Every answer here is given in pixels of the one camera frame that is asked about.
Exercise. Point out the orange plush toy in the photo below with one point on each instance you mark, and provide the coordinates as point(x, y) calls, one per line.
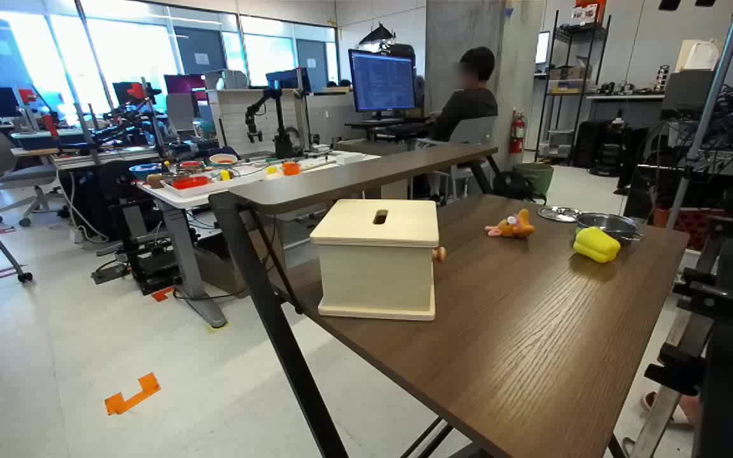
point(512, 226)

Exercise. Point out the orange small bowl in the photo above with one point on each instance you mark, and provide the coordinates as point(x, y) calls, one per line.
point(290, 169)

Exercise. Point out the red fire extinguisher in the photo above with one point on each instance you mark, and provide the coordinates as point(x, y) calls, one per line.
point(517, 132)

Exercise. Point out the small black robot arm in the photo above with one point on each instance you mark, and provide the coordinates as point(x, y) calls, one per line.
point(281, 134)

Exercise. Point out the dark round dish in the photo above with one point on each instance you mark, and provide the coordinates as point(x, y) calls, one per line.
point(614, 224)

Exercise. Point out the cream wooden slot box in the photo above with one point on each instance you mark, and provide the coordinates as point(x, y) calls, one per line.
point(378, 268)

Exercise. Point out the green bag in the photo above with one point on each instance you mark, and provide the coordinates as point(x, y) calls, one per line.
point(524, 178)

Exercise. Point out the orange floor tape mark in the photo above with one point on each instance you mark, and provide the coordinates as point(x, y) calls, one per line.
point(129, 394)

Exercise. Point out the long brown side table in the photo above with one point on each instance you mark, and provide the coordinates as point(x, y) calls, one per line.
point(341, 176)

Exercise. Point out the white height-adjustable desk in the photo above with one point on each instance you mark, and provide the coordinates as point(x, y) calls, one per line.
point(180, 245)

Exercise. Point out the shiny metal bowl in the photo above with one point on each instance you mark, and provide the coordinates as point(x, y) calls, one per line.
point(557, 212)

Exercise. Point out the seated person in dark top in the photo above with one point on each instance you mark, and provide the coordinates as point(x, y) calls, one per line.
point(463, 104)

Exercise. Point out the red tray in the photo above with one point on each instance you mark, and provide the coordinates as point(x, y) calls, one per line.
point(189, 180)

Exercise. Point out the black metal shelf rack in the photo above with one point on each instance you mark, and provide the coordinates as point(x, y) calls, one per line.
point(571, 84)

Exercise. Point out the grey office chair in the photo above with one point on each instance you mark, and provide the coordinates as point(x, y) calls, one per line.
point(472, 132)

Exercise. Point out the blue-screen computer monitor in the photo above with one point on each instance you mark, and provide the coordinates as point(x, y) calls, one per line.
point(379, 81)

